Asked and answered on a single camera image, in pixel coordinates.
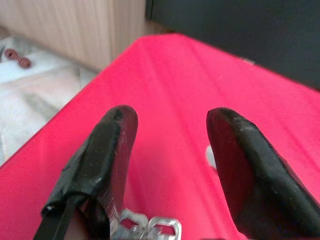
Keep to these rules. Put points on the beige ribbed wood panel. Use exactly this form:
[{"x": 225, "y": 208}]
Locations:
[{"x": 75, "y": 25}]

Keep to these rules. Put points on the red plastic stool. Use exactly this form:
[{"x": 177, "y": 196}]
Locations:
[{"x": 175, "y": 100}]

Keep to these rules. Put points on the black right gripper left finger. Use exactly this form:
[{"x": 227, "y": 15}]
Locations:
[{"x": 100, "y": 162}]

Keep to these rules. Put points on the black low cabinet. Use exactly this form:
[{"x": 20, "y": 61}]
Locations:
[{"x": 237, "y": 30}]

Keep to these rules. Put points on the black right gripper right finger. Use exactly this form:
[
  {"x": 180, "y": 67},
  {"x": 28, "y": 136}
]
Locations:
[{"x": 262, "y": 187}]

